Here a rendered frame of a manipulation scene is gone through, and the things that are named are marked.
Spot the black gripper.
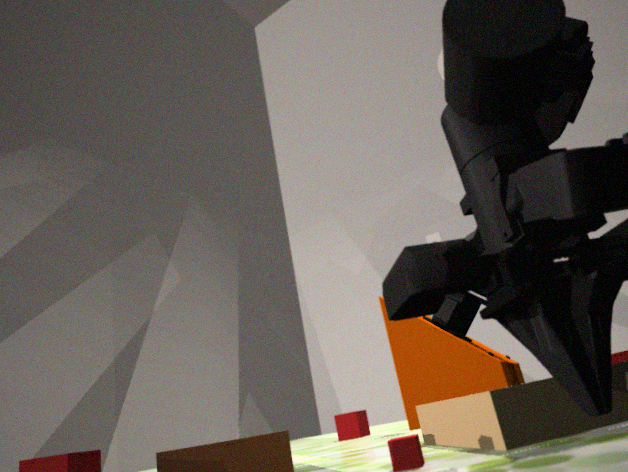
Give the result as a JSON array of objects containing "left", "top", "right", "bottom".
[{"left": 382, "top": 137, "right": 628, "bottom": 416}]

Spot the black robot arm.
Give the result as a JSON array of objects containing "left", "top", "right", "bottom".
[{"left": 422, "top": 0, "right": 628, "bottom": 343}]

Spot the red square block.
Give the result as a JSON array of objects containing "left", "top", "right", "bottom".
[
  {"left": 335, "top": 410, "right": 371, "bottom": 442},
  {"left": 388, "top": 434, "right": 425, "bottom": 472},
  {"left": 611, "top": 350, "right": 628, "bottom": 364},
  {"left": 19, "top": 449, "right": 101, "bottom": 472}
]

